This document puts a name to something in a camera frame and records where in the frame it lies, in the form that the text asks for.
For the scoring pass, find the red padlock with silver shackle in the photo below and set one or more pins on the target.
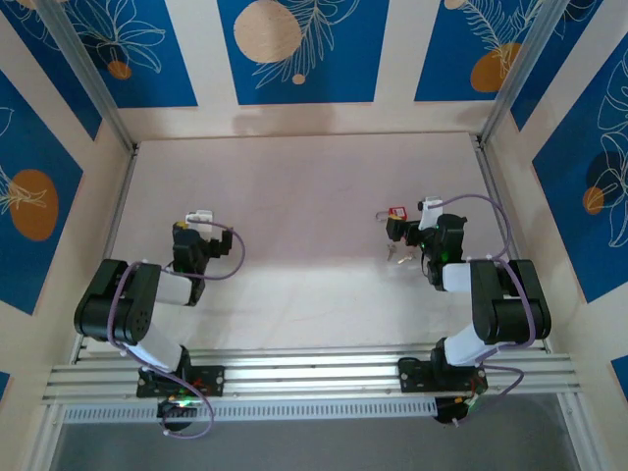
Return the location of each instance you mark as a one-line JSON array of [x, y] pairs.
[[398, 212]]

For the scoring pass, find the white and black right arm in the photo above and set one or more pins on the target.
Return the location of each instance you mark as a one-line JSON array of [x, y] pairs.
[[510, 304]]

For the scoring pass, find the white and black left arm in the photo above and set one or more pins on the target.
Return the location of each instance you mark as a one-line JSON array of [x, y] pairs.
[[118, 304]]

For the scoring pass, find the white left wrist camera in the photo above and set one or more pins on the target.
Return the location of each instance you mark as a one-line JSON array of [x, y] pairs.
[[198, 216]]

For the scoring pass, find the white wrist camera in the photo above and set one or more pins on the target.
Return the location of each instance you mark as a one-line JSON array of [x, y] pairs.
[[432, 203], [198, 216]]

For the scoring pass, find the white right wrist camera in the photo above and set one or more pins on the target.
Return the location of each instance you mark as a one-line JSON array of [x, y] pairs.
[[432, 203]]

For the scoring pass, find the aluminium table side rail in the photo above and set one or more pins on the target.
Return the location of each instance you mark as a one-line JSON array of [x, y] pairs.
[[121, 196], [496, 196]]

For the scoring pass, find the blue floral wall panel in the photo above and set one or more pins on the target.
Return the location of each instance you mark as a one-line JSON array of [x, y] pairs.
[[343, 49], [559, 49], [564, 221], [162, 49], [441, 49], [44, 39], [39, 147]]

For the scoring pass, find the aluminium frame post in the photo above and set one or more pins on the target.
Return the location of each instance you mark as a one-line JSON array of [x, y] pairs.
[[520, 73], [89, 73]]

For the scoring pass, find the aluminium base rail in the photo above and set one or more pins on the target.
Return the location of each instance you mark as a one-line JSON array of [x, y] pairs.
[[319, 373]]

